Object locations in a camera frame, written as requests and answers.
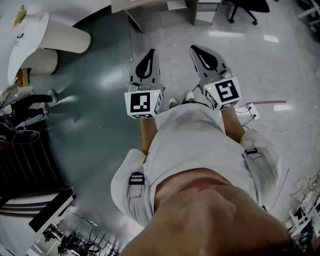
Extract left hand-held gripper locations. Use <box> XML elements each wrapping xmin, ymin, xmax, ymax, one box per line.
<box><xmin>124</xmin><ymin>48</ymin><xmax>166</xmax><ymax>120</ymax></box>

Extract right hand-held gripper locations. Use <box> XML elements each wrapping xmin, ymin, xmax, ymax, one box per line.
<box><xmin>189</xmin><ymin>45</ymin><xmax>243</xmax><ymax>111</ymax></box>

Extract person's right forearm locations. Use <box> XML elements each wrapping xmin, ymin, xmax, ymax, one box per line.
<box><xmin>221</xmin><ymin>107</ymin><xmax>247</xmax><ymax>145</ymax></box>

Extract person's left forearm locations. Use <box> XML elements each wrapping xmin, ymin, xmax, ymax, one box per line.
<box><xmin>139</xmin><ymin>117</ymin><xmax>159</xmax><ymax>154</ymax></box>

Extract person's black trousers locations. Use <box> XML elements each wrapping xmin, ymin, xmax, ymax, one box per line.
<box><xmin>181</xmin><ymin>97</ymin><xmax>211</xmax><ymax>108</ymax></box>

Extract white power strip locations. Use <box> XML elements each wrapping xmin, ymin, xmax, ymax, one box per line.
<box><xmin>243</xmin><ymin>102</ymin><xmax>261</xmax><ymax>121</ymax></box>

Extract grey wooden desk with shelves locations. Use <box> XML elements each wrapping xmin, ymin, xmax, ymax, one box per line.
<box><xmin>111</xmin><ymin>0</ymin><xmax>223</xmax><ymax>35</ymax></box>

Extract red floor tape strip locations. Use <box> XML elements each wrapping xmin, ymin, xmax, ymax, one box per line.
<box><xmin>249</xmin><ymin>100</ymin><xmax>287</xmax><ymax>106</ymax></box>

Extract black office chair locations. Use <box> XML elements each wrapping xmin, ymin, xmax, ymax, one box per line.
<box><xmin>223</xmin><ymin>0</ymin><xmax>271</xmax><ymax>26</ymax></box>

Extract person's white shirt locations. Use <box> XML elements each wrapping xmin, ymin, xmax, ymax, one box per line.
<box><xmin>110</xmin><ymin>101</ymin><xmax>280</xmax><ymax>228</ymax></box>

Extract small ribbed beige table base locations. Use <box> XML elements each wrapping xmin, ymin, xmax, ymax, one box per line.
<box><xmin>19</xmin><ymin>48</ymin><xmax>59</xmax><ymax>76</ymax></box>

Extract white curved table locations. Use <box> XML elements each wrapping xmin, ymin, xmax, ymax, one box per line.
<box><xmin>6</xmin><ymin>7</ymin><xmax>50</xmax><ymax>87</ymax></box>

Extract light wooden chair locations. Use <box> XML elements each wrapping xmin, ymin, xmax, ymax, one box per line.
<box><xmin>16</xmin><ymin>67</ymin><xmax>33</xmax><ymax>88</ymax></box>

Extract yellow green flower bunch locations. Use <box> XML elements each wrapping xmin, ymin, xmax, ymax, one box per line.
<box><xmin>12</xmin><ymin>4</ymin><xmax>28</xmax><ymax>29</ymax></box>

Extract dark wooden slatted bench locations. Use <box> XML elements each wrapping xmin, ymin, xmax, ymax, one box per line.
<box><xmin>0</xmin><ymin>124</ymin><xmax>73</xmax><ymax>201</ymax></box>

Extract person's chin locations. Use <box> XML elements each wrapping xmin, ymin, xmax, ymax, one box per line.
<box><xmin>119</xmin><ymin>167</ymin><xmax>298</xmax><ymax>256</ymax></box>

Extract white black-topped cabinet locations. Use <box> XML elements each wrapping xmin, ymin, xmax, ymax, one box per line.
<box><xmin>28</xmin><ymin>192</ymin><xmax>77</xmax><ymax>235</ymax></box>

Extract cluttered white workstation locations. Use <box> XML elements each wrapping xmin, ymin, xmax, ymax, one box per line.
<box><xmin>287</xmin><ymin>172</ymin><xmax>320</xmax><ymax>241</ymax></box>

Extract grey shoulder strap black buckle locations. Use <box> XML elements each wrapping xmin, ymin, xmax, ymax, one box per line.
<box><xmin>241</xmin><ymin>147</ymin><xmax>266</xmax><ymax>201</ymax></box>
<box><xmin>126</xmin><ymin>172</ymin><xmax>146</xmax><ymax>221</ymax></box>

